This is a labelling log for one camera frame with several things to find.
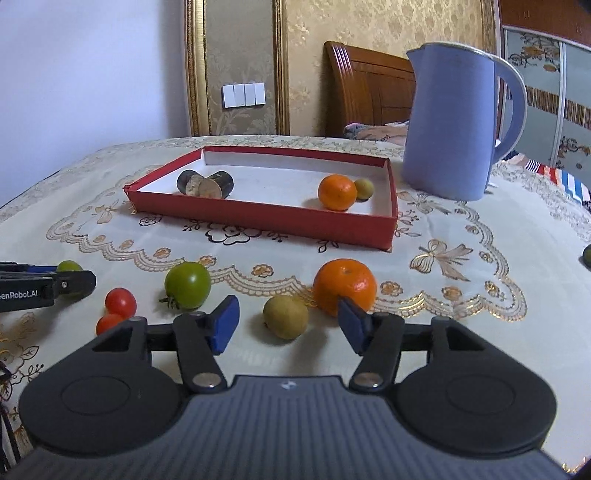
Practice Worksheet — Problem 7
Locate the blue electric kettle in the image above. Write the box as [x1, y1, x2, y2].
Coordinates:
[401, 41, 528, 202]

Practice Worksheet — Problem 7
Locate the large green tomato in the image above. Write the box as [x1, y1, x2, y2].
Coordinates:
[159, 261, 212, 311]

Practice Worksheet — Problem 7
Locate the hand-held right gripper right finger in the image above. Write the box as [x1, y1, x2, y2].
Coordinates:
[337, 298, 490, 393]

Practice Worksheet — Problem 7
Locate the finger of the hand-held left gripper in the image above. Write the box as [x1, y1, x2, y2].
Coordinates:
[0, 262, 58, 278]
[46, 271, 97, 298]

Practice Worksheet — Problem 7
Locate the dark sugarcane piece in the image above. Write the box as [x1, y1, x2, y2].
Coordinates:
[176, 169, 206, 197]
[198, 171, 235, 200]

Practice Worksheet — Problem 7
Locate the brownish green kiwi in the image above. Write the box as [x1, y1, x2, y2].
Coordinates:
[262, 295, 309, 341]

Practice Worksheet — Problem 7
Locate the white wall light switch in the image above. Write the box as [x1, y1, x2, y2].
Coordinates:
[222, 82, 266, 109]

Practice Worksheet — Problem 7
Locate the orange mandarin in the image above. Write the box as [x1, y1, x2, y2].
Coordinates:
[318, 174, 358, 212]
[313, 258, 378, 318]

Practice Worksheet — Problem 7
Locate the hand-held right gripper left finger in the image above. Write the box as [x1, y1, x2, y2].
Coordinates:
[90, 295, 241, 394]

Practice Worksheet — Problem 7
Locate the floral sliding door wardrobe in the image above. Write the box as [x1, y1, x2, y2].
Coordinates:
[499, 0, 591, 174]

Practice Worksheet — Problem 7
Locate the red cherry tomato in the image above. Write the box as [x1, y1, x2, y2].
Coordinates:
[95, 314, 127, 336]
[105, 287, 138, 319]

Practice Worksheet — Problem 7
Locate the wooden bed headboard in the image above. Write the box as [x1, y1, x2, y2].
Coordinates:
[323, 41, 416, 138]

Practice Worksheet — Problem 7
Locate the red white blue striped cloth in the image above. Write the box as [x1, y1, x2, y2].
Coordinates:
[501, 152, 591, 210]

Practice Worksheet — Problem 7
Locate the gold wall moulding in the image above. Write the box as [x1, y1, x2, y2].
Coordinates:
[272, 0, 291, 136]
[185, 0, 213, 137]

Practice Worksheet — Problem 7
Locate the cream floral tablecloth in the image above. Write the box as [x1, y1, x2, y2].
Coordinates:
[0, 134, 591, 480]

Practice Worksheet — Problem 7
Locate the red shallow cardboard box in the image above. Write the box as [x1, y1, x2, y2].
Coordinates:
[122, 147, 399, 253]

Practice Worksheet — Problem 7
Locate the beige bedding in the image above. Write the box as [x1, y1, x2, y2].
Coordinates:
[344, 120, 409, 144]

